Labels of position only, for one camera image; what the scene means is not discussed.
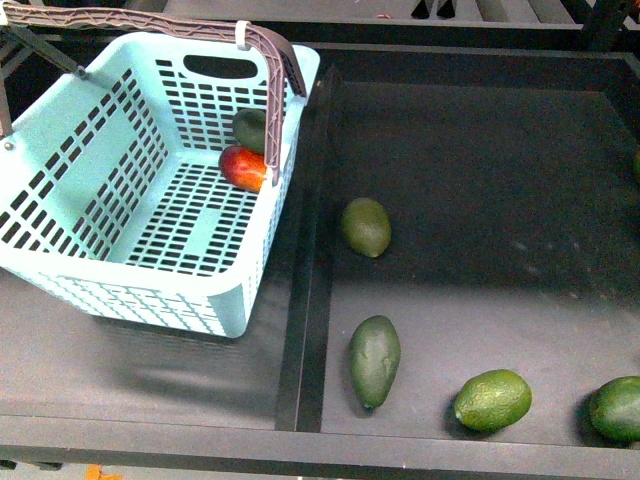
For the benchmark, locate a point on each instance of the red orange mango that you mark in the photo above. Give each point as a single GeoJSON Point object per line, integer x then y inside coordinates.
{"type": "Point", "coordinates": [243, 168]}

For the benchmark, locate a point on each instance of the dark green avocado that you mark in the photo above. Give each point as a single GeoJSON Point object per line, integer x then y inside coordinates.
{"type": "Point", "coordinates": [374, 357]}
{"type": "Point", "coordinates": [249, 126]}

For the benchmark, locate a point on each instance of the grey basket handle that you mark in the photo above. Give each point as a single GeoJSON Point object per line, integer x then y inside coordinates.
{"type": "Point", "coordinates": [212, 42]}

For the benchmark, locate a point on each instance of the light blue plastic basket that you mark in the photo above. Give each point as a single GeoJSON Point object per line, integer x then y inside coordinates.
{"type": "Point", "coordinates": [113, 201]}

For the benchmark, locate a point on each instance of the dull green avocado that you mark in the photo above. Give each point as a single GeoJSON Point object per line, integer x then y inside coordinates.
{"type": "Point", "coordinates": [366, 227]}

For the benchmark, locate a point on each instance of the bright green avocado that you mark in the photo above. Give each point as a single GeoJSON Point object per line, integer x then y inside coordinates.
{"type": "Point", "coordinates": [614, 409]}
{"type": "Point", "coordinates": [492, 400]}

